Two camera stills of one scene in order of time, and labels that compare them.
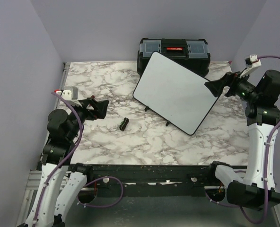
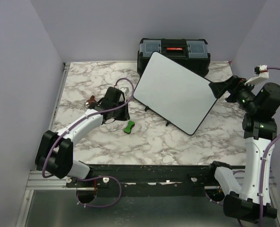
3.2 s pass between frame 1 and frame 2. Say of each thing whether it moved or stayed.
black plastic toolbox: stayed
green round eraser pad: moved
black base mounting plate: stayed
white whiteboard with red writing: stayed
